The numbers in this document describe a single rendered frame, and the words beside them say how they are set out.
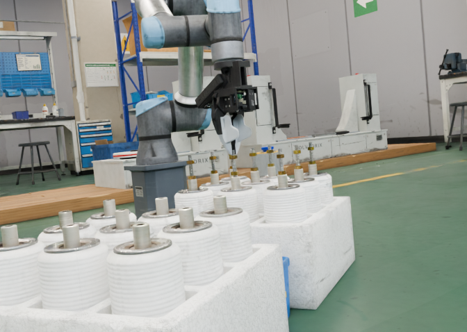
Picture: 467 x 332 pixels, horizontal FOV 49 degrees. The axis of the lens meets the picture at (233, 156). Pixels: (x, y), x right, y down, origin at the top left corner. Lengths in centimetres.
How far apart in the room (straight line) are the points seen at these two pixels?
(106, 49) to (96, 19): 44
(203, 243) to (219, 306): 9
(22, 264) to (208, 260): 26
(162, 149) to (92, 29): 616
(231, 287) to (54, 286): 24
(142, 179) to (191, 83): 37
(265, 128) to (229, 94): 287
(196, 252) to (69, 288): 18
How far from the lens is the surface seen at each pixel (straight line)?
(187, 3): 162
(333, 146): 442
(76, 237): 74
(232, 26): 117
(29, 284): 80
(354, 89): 494
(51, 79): 736
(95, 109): 767
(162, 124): 179
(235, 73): 115
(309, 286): 111
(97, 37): 786
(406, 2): 705
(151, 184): 175
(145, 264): 64
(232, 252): 85
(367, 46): 737
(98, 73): 774
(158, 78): 1067
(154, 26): 125
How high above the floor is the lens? 39
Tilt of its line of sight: 3 degrees down
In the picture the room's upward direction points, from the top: 5 degrees counter-clockwise
